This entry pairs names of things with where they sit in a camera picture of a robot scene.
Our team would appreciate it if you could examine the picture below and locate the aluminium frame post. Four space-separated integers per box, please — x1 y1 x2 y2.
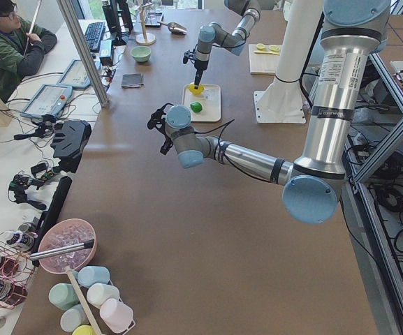
57 0 109 107

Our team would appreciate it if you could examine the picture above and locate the cream rabbit tray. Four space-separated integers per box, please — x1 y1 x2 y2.
182 84 221 123

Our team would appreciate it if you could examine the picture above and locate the copper wire bottle rack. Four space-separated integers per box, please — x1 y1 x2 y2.
0 238 36 309

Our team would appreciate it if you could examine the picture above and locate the far teach pendant tablet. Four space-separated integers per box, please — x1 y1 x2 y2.
57 59 91 90

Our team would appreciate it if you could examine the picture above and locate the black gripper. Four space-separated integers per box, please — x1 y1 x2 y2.
193 59 209 91
160 129 173 155

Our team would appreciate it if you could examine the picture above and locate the near teach pendant tablet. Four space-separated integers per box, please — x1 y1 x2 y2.
20 84 73 119

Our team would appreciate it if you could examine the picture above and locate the wooden spoon handle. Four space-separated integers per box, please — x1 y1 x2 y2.
65 267 103 335

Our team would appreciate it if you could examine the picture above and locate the mint green cup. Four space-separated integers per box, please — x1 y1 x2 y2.
48 283 80 311

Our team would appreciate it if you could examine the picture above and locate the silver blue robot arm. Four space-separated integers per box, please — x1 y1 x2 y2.
147 1 390 224
183 0 261 89

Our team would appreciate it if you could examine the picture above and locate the yellow cup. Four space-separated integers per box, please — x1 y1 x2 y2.
72 325 96 335

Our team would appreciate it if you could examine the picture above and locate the wooden mug stand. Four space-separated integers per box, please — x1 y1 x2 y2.
135 3 156 46

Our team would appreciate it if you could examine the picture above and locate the light blue cup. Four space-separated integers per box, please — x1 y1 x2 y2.
78 266 110 288

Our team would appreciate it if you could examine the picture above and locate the black keyboard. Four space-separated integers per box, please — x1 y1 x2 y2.
84 22 105 52

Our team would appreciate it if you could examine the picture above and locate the pale grey-blue cup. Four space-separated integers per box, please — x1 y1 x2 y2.
60 304 89 332

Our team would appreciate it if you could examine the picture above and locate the lemon slice near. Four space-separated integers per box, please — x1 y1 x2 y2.
256 43 266 51

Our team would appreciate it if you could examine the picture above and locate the metal scoop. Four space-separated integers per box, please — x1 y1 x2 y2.
159 21 187 36

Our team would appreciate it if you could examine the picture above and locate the white cup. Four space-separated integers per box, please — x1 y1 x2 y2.
87 283 120 308

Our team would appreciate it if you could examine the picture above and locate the wooden cutting board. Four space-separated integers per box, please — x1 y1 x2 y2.
248 44 281 75

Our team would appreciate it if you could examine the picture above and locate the grey folded cloth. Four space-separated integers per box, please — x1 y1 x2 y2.
121 73 143 89

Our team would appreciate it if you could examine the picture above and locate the metal tongs handle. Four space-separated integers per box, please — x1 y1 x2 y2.
29 239 96 261

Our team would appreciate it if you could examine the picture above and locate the light green bowl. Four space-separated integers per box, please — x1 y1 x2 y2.
130 45 152 63

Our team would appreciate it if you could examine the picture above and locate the lemon slice far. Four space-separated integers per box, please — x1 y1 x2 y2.
269 45 280 52

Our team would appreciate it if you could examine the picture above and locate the pink cup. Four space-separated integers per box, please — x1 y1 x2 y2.
99 298 135 334

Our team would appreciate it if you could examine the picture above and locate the teach pendant tablet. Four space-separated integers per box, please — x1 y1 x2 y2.
20 84 73 119
57 59 91 90

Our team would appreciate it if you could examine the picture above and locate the black plastic bracket device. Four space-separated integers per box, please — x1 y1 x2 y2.
50 120 91 174

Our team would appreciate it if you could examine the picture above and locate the yellow plastic knife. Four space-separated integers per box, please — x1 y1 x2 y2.
253 50 280 56

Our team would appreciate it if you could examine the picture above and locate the pink bowl with ice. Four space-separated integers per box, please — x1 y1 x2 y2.
38 218 97 274

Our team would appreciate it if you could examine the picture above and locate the lemon slice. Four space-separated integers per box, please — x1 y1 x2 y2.
256 43 266 51
269 45 280 52

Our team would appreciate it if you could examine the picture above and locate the person in green jacket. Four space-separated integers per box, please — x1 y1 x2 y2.
0 1 57 102

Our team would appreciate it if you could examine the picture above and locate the black long bar device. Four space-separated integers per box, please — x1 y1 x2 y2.
31 176 73 253

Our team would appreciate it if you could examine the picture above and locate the green lime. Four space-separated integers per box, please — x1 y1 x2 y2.
190 101 203 113

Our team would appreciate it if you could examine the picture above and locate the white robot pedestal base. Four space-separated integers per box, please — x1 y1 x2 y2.
254 0 324 124

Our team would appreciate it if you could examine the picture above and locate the yellow lemon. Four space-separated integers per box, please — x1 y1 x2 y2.
188 82 205 95

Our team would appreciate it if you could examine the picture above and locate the black camera mount wrist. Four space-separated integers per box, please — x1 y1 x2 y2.
147 103 173 133
183 50 196 64

